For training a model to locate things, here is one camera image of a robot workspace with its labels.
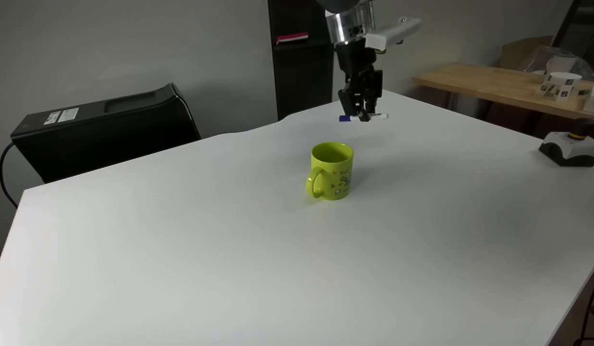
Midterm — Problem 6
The white paper cup with print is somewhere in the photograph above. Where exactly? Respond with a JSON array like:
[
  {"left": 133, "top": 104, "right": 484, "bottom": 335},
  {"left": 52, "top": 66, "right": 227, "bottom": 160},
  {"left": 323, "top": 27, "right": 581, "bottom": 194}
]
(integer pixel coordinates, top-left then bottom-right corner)
[{"left": 540, "top": 69, "right": 584, "bottom": 102}]

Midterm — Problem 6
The lime green mug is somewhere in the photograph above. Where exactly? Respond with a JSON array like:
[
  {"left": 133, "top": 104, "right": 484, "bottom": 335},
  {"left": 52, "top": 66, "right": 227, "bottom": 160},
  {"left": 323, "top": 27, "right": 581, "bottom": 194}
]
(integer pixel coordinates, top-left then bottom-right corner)
[{"left": 304, "top": 141, "right": 356, "bottom": 202}]

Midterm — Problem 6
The wooden side table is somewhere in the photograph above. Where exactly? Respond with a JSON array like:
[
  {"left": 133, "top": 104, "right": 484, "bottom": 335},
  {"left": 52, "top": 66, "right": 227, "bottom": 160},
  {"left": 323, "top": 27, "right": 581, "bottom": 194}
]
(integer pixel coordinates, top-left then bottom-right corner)
[{"left": 413, "top": 62, "right": 594, "bottom": 125}]

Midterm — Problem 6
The white marker with blue cap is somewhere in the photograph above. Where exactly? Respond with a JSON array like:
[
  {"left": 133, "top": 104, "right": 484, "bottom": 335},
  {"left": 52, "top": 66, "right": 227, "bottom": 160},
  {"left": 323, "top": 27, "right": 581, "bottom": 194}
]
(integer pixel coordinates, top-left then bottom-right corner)
[{"left": 336, "top": 112, "right": 390, "bottom": 123}]

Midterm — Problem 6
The black computer case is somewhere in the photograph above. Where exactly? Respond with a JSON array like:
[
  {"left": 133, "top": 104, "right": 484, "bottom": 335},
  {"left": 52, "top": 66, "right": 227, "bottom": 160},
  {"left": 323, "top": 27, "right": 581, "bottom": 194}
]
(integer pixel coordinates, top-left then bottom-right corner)
[{"left": 10, "top": 83, "right": 202, "bottom": 185}]

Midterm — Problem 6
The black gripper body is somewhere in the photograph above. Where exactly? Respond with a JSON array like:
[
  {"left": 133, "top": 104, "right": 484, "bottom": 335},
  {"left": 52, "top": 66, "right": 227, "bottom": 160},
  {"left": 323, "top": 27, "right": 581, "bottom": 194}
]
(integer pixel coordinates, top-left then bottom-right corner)
[{"left": 333, "top": 39, "right": 384, "bottom": 110}]

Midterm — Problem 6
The dark tall cabinet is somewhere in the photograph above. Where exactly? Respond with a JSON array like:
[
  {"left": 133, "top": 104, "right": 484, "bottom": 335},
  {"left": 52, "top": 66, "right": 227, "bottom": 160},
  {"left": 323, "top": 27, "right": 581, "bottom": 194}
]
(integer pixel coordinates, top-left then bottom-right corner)
[{"left": 265, "top": 0, "right": 340, "bottom": 121}]

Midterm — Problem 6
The black computer cable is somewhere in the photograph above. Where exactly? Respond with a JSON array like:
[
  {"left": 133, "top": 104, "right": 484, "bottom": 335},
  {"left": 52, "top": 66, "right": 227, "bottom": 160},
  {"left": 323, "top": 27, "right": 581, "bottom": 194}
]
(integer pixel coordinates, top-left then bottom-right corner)
[{"left": 0, "top": 141, "right": 21, "bottom": 210}]

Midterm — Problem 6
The pink book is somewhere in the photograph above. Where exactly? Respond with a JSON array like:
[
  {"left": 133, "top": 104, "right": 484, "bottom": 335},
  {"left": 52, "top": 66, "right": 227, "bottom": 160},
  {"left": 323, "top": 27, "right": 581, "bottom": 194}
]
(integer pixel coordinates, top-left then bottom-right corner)
[{"left": 273, "top": 31, "right": 311, "bottom": 46}]

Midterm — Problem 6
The dark office chair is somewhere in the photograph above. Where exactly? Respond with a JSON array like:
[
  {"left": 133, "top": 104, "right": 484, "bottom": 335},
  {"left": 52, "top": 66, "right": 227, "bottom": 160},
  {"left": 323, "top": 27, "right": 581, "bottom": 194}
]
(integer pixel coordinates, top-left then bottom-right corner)
[{"left": 552, "top": 0, "right": 594, "bottom": 66}]

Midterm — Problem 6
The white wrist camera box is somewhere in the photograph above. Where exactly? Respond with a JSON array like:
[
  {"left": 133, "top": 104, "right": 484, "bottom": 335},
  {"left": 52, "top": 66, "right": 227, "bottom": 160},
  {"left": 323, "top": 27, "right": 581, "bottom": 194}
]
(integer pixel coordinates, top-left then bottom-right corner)
[{"left": 363, "top": 18, "right": 423, "bottom": 54}]

